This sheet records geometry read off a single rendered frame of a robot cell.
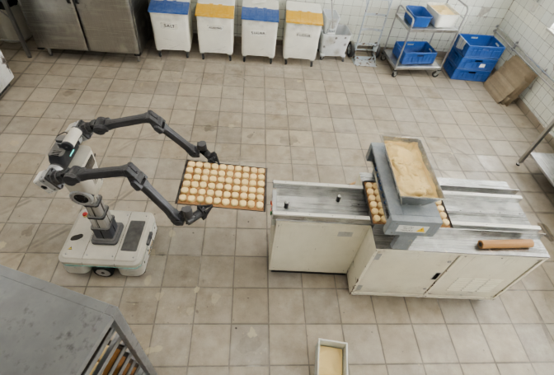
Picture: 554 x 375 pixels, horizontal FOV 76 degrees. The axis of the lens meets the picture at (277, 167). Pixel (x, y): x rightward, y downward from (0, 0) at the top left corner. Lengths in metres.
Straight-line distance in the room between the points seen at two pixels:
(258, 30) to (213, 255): 3.40
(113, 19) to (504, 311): 5.51
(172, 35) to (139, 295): 3.75
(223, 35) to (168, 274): 3.56
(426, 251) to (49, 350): 2.25
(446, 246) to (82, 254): 2.78
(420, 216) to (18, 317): 2.06
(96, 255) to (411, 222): 2.40
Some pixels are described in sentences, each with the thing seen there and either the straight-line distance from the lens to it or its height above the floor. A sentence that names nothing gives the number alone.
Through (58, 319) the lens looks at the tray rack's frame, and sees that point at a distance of 1.28.
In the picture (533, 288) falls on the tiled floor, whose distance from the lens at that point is 4.22.
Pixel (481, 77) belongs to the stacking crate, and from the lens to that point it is 6.78.
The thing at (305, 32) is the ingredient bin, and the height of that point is 0.57.
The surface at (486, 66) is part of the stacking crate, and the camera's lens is 6.71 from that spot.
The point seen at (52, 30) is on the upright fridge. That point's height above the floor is 0.45.
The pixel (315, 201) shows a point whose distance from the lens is 2.69.
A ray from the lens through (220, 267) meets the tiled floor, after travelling 3.29.
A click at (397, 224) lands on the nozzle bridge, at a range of 2.37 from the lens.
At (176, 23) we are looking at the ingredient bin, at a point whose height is 0.55.
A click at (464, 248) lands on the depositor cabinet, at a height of 0.84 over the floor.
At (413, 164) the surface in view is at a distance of 2.58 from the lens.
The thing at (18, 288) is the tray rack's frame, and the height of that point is 1.82.
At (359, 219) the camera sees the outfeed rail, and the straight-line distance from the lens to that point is 2.62.
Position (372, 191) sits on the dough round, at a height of 0.92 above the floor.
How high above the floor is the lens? 2.92
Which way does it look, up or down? 46 degrees down
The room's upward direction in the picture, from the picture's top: 8 degrees clockwise
